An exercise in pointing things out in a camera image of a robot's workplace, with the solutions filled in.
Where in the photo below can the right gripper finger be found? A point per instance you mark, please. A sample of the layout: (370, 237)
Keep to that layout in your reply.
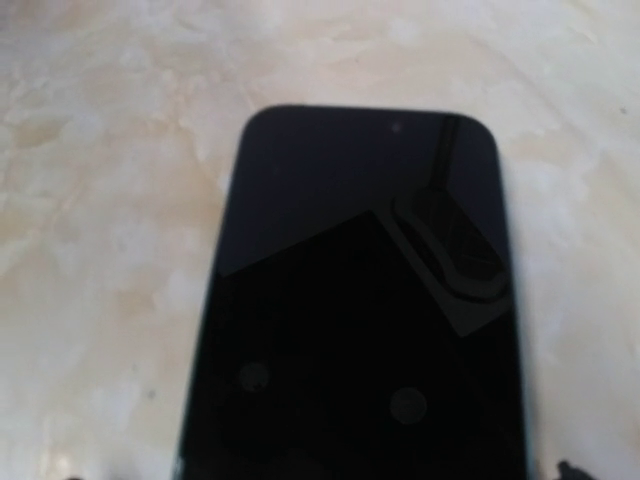
(568, 471)

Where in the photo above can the teal phone diagonal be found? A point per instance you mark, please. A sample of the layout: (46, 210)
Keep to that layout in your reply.
(361, 321)

